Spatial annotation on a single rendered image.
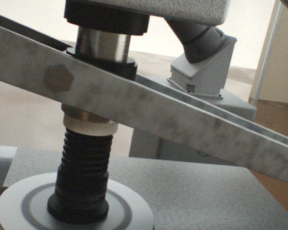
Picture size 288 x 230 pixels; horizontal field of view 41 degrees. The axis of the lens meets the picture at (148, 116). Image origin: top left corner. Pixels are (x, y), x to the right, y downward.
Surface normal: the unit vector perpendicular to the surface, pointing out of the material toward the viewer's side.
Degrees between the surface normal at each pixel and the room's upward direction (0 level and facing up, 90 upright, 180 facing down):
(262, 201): 0
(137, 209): 0
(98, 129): 90
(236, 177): 0
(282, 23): 90
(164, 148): 90
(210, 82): 90
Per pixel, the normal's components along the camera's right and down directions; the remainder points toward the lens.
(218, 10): 0.31, 0.33
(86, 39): -0.52, 0.15
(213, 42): 0.19, -0.04
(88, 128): 0.03, 0.29
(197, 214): 0.18, -0.94
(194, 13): 0.22, 0.66
